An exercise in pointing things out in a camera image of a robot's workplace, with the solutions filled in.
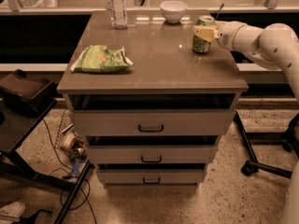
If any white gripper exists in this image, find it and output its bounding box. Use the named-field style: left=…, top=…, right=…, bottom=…
left=193, top=21, right=247, bottom=51

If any green soda can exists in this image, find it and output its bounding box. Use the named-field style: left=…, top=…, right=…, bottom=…
left=192, top=15, right=215, bottom=53

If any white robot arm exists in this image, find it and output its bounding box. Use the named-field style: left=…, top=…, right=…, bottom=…
left=193, top=21, right=299, bottom=224

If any white ceramic bowl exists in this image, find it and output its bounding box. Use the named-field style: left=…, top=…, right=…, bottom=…
left=160, top=0, right=188, bottom=23

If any grey drawer cabinet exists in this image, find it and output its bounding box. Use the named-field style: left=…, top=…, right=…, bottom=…
left=57, top=9, right=249, bottom=189

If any top grey drawer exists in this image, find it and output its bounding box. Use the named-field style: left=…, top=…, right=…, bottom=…
left=68, top=93, right=236, bottom=137

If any grey drawer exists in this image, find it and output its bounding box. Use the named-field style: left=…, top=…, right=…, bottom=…
left=68, top=93, right=236, bottom=137
left=86, top=135, right=218, bottom=164
left=97, top=163, right=206, bottom=185

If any clear plastic water bottle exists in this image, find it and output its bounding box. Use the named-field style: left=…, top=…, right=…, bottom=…
left=111, top=0, right=128, bottom=29

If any green chip bag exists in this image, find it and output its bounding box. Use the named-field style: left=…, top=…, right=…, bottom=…
left=70, top=45, right=134, bottom=74

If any black office chair base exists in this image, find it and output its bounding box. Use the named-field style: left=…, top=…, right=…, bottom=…
left=234, top=113, right=299, bottom=178

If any middle grey drawer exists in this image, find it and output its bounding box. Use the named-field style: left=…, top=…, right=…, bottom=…
left=86, top=135, right=218, bottom=164

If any bottom grey drawer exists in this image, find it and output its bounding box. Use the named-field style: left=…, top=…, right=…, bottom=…
left=97, top=163, right=206, bottom=185

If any dark brown box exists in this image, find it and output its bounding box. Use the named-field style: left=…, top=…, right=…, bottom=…
left=0, top=69, right=55, bottom=116

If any white shoe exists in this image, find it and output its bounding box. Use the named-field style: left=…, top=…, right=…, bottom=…
left=0, top=201, right=25, bottom=224

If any wire basket with clutter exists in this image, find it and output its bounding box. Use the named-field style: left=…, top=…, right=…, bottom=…
left=55, top=110, right=87, bottom=177

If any black floor cable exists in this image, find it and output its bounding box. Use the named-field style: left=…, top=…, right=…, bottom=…
left=31, top=105, right=98, bottom=224

